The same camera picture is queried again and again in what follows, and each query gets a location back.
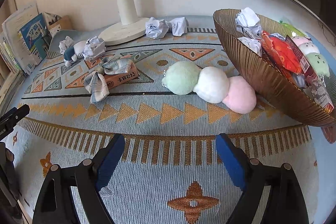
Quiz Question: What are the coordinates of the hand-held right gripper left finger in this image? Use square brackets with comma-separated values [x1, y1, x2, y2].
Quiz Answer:
[32, 133, 126, 224]

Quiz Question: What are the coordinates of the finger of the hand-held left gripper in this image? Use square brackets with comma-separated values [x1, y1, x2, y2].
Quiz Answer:
[0, 104, 30, 127]

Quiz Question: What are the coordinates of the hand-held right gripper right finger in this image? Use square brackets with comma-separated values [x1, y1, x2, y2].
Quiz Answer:
[215, 133, 309, 224]

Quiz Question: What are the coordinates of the brown ribbed bowl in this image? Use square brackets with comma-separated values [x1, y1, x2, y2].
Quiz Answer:
[213, 9, 336, 127]

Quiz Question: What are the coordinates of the long red printed snack box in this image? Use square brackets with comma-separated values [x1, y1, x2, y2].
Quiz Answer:
[286, 34, 335, 113]

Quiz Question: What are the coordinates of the red snack packet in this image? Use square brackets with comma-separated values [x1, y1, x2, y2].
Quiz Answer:
[261, 30, 303, 75]

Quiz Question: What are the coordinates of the pink white green bear plush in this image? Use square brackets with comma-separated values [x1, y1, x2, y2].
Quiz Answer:
[291, 35, 329, 78]

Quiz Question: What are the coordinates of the large white paper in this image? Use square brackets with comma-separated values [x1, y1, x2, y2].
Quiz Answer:
[235, 7, 263, 36]

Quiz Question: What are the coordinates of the flat stack of books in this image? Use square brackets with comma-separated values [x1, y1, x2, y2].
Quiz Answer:
[0, 69, 27, 111]

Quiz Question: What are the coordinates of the patterned blue tablecloth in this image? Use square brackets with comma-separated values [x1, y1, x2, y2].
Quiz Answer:
[0, 15, 336, 224]

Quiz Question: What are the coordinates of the plaid fabric bow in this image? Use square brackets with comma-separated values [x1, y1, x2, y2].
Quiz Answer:
[83, 56, 132, 104]

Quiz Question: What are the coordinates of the green white pink ball plush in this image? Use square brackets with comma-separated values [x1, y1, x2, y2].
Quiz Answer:
[162, 61, 257, 113]

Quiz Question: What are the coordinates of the black mesh pen cup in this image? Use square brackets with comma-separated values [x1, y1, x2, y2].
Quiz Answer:
[39, 26, 52, 46]

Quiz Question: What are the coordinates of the blue and white plush toy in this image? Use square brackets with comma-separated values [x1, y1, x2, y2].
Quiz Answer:
[63, 40, 88, 67]

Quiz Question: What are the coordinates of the small orange-brown box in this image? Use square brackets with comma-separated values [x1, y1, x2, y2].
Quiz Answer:
[103, 61, 139, 88]

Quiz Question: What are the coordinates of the row of standing books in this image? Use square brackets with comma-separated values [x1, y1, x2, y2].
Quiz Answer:
[0, 2, 47, 77]

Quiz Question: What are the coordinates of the cardboard pen holder box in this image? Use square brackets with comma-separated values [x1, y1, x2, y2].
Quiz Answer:
[43, 12, 73, 39]

